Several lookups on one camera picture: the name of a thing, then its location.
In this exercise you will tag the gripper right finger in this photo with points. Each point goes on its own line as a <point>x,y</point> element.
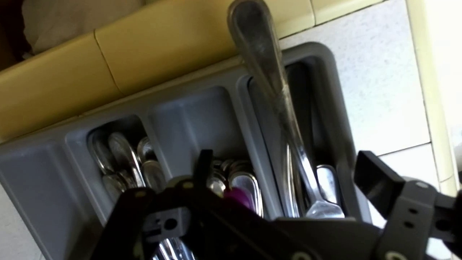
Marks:
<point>411,206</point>

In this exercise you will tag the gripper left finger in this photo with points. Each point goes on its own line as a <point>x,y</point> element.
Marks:
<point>169,196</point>

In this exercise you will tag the heap of silver cutlery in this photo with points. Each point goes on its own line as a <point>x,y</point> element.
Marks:
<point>245,182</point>

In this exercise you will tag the grey plastic cutlery holder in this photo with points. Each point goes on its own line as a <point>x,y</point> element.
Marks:
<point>202,119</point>

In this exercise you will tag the silver fork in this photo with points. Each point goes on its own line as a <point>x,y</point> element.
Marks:
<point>265,61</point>

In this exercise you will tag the heap of silver spoons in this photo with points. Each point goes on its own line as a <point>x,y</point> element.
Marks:
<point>124,155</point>

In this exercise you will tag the purple plastic utensil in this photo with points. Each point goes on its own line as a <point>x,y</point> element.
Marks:
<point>238,196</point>

